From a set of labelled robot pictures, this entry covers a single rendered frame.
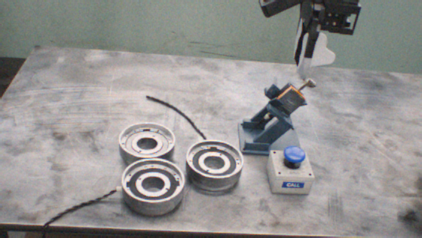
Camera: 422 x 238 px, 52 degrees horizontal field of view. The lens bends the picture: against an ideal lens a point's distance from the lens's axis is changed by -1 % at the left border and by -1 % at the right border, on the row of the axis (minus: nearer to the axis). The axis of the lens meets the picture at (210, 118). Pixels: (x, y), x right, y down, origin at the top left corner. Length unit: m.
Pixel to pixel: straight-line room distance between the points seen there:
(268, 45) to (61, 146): 1.78
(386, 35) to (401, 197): 1.84
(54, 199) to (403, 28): 2.24
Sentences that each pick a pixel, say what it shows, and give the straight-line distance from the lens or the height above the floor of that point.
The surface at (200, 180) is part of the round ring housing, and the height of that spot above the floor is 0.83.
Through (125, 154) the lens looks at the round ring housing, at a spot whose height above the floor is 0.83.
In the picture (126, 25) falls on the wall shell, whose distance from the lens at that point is 2.43.
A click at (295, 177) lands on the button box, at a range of 0.79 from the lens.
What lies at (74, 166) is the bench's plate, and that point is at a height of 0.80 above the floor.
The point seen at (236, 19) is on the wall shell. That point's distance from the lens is 2.40.
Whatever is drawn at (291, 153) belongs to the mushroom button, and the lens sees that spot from 0.78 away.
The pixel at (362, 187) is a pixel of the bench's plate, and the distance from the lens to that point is 0.89.
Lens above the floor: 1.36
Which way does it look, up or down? 35 degrees down
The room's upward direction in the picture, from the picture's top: 7 degrees clockwise
